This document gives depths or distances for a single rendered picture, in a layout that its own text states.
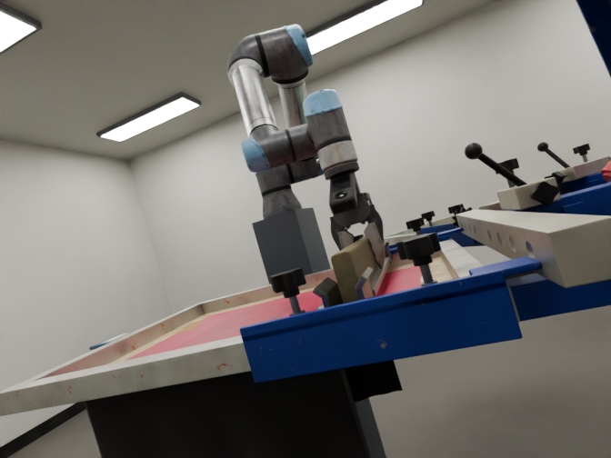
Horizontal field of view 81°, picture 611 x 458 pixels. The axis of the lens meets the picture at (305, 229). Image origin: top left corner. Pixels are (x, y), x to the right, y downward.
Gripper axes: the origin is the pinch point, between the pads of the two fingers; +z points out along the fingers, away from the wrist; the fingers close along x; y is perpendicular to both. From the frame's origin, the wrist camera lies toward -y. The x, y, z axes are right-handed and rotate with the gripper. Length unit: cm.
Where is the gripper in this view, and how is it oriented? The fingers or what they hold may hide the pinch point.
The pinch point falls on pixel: (367, 265)
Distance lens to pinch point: 70.3
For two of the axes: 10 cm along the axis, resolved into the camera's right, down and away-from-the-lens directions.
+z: 2.8, 9.6, -0.2
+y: 2.9, -0.6, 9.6
